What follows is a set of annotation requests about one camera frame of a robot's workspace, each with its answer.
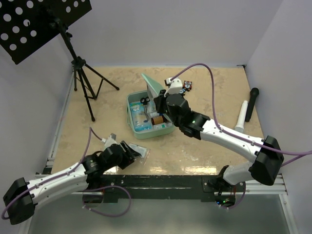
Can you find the clear sachet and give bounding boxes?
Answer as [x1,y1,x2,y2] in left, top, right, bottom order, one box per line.
[129,143,150,164]

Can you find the black handled scissors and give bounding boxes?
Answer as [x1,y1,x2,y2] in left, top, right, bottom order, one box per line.
[140,97,150,122]

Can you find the brown bottle orange cap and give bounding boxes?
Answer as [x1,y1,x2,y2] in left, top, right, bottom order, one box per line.
[151,116,164,125]

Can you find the white plastic bottle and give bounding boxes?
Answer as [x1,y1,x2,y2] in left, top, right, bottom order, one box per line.
[153,122,172,130]

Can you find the mint green medicine case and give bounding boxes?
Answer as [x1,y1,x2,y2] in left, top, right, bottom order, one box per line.
[126,74,175,139]

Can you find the blue cotton swab bag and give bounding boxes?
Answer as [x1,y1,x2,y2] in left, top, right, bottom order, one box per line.
[129,101,152,132]

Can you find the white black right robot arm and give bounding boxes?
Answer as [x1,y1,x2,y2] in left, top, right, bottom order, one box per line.
[154,90,284,192]

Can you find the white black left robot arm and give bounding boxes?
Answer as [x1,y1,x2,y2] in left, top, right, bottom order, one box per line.
[1,141,141,225]

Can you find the blue owl number block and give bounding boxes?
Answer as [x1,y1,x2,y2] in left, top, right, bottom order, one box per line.
[179,89,186,96]

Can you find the white microphone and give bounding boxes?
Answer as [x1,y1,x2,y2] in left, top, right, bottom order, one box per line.
[234,100,248,133]

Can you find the black microphone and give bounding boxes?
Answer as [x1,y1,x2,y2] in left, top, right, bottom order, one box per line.
[245,87,259,122]

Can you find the black music stand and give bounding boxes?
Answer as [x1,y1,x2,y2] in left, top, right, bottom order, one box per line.
[0,0,120,122]

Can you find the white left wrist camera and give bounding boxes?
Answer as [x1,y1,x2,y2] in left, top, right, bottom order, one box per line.
[101,133,117,150]

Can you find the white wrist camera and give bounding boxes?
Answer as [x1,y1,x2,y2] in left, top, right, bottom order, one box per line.
[164,77,183,96]
[101,133,117,150]

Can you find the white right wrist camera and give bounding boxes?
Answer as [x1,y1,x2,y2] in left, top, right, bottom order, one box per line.
[164,77,183,96]

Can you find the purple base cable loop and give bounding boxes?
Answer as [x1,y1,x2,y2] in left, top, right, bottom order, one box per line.
[82,185,132,216]

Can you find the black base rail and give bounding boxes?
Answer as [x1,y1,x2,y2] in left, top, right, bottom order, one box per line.
[86,175,244,203]

